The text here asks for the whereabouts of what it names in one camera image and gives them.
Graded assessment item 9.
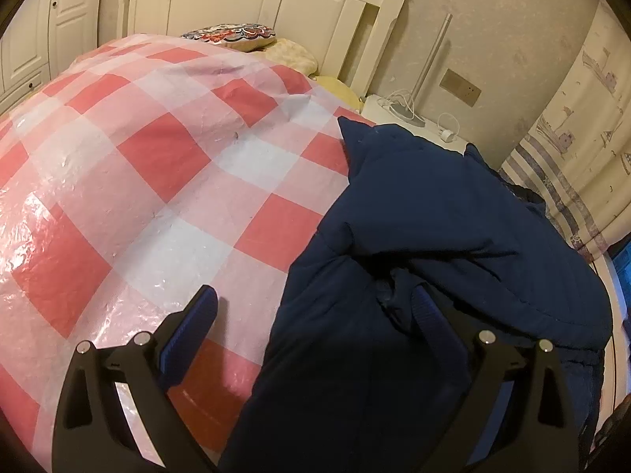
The cream wooden headboard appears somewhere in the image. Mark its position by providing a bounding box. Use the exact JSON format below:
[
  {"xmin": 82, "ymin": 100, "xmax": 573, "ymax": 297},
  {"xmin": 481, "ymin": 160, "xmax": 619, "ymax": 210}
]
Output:
[{"xmin": 117, "ymin": 0, "xmax": 405, "ymax": 96}]

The white nightstand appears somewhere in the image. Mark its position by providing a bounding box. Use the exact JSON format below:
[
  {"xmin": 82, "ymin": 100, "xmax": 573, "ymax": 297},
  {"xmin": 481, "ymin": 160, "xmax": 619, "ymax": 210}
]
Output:
[{"xmin": 362, "ymin": 95, "xmax": 467, "ymax": 154}]

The red white checkered bed cover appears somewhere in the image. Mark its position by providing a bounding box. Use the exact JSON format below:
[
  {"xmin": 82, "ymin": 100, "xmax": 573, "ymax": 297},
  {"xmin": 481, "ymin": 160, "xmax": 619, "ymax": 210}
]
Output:
[{"xmin": 1, "ymin": 35, "xmax": 350, "ymax": 466}]

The white desk lamp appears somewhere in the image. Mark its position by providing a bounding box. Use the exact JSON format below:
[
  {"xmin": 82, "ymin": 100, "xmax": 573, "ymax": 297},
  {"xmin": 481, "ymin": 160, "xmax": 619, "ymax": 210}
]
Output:
[{"xmin": 386, "ymin": 12, "xmax": 454, "ymax": 127}]

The cream floral pillow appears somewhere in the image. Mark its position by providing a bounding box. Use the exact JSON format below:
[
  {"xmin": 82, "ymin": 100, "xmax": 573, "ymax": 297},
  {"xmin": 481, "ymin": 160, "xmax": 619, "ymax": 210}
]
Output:
[{"xmin": 252, "ymin": 39, "xmax": 319, "ymax": 77}]

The gold wall switch plate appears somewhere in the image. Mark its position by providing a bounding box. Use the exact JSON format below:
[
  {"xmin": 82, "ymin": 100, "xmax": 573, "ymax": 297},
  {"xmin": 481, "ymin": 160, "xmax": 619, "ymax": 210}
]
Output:
[{"xmin": 440, "ymin": 69, "xmax": 481, "ymax": 107}]

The white charger with cable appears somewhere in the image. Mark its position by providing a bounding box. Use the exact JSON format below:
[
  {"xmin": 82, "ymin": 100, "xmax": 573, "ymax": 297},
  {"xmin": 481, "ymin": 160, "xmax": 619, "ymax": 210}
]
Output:
[{"xmin": 436, "ymin": 112, "xmax": 461, "ymax": 143}]

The navy blue puffer jacket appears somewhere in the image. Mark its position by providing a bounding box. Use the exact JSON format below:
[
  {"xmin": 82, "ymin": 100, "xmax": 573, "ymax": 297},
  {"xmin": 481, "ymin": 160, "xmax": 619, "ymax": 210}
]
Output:
[{"xmin": 219, "ymin": 117, "xmax": 613, "ymax": 472}]

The patterned red blue pillow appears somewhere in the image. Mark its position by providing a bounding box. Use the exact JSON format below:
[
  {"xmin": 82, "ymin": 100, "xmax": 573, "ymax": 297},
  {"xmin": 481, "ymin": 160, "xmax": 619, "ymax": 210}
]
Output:
[{"xmin": 182, "ymin": 22, "xmax": 276, "ymax": 52}]

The yellow pillow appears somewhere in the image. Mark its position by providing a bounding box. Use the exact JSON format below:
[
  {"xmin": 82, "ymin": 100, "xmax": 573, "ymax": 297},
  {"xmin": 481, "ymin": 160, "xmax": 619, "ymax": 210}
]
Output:
[{"xmin": 311, "ymin": 75, "xmax": 364, "ymax": 113}]

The white wardrobe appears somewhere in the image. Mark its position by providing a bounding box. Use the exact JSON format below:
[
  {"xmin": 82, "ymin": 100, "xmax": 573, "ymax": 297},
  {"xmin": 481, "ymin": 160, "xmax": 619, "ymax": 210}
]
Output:
[{"xmin": 1, "ymin": 0, "xmax": 101, "ymax": 112}]

